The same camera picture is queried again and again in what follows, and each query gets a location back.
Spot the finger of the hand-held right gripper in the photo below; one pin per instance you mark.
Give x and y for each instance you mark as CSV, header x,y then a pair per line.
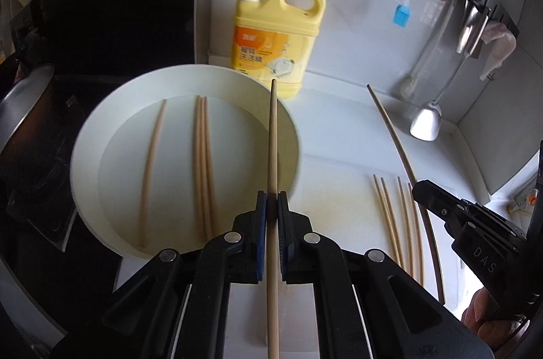
x,y
437,202

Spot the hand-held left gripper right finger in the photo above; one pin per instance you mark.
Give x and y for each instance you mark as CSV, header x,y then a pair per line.
x,y
282,223

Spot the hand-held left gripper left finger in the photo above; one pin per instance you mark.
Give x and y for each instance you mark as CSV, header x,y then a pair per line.
x,y
262,223

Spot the single wooden chopstick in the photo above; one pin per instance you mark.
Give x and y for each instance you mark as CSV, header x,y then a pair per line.
x,y
272,138
384,210
391,214
405,219
417,231
398,147
152,172

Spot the white round basin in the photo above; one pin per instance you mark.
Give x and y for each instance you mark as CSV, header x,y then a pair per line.
x,y
237,130

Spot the person's right hand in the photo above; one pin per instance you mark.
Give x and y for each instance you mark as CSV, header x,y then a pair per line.
x,y
483,321

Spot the white plastic cutting board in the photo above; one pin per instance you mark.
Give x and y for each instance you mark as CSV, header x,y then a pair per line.
x,y
339,206

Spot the gas pipe valve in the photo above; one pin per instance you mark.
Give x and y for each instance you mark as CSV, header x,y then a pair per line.
x,y
529,198

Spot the steel ladle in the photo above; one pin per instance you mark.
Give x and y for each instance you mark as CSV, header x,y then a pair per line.
x,y
425,123

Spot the white hanging cloth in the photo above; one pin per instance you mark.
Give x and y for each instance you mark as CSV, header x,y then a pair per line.
x,y
498,49

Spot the yellow dish soap bottle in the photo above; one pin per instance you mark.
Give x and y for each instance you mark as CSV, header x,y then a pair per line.
x,y
275,45

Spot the black gas stove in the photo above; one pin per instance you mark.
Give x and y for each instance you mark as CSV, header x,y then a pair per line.
x,y
51,193

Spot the dark cooking pot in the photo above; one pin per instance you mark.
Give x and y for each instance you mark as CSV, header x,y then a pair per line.
x,y
25,100

